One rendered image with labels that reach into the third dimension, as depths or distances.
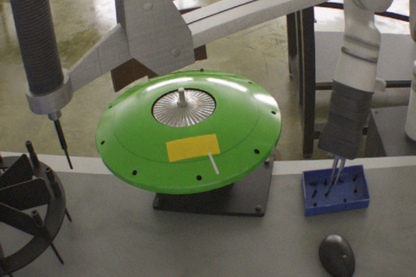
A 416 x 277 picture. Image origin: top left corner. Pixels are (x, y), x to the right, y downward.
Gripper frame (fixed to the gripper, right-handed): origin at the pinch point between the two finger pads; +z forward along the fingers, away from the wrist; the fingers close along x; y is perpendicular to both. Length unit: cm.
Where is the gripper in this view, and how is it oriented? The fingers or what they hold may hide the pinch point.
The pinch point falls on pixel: (332, 183)
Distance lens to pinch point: 90.7
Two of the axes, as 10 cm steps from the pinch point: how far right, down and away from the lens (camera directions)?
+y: -5.8, 1.0, -8.1
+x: 7.9, 3.0, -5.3
